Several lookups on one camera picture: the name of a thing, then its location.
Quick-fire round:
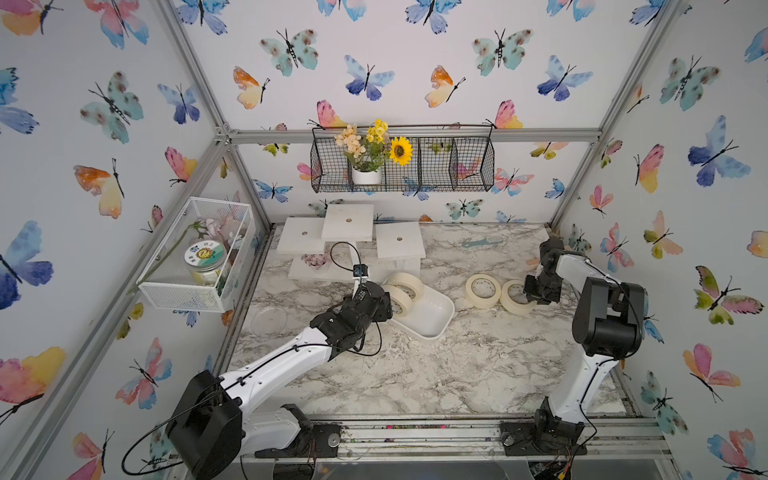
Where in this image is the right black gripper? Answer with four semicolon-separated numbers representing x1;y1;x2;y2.
520;273;560;304

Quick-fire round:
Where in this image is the masking tape roll four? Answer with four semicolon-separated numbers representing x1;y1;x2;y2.
500;279;536;316

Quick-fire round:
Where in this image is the masking tape roll three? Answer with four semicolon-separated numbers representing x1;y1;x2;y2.
386;272;425;301

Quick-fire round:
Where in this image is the white plastic storage tray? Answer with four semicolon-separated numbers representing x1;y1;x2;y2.
391;286;456;344

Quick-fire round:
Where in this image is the masking tape roll one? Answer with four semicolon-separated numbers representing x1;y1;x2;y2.
465;274;502;309

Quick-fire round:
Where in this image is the masking tape roll two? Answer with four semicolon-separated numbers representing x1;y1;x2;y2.
383;284;413;320

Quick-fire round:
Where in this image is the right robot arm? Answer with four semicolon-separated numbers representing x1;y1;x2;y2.
523;237;647;424

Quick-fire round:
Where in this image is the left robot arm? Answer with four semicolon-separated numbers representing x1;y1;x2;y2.
165;282;393;479

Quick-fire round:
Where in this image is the pink artificial flower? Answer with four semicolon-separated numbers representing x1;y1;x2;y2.
301;253;332;271

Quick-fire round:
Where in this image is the white tiered display stand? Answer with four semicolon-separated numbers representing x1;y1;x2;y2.
276;204;426;282

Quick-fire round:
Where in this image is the artificial flower pot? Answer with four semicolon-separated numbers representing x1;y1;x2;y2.
334;119;414;186

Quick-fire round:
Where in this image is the green lid jar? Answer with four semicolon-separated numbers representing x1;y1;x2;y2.
183;240;226;286

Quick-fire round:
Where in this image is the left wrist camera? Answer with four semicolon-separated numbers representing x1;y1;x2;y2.
352;263;369;283

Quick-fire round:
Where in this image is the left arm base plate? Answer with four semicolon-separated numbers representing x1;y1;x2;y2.
254;423;341;460

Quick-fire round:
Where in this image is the black wire wall basket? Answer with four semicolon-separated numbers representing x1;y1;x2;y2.
310;124;496;196

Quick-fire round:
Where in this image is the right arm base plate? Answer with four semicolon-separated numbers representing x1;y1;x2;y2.
499;421;586;457

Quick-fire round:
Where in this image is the aluminium front rail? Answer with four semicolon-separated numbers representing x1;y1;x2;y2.
167;418;673;464

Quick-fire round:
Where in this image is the clear acrylic wall box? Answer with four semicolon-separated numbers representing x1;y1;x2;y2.
135;197;256;313

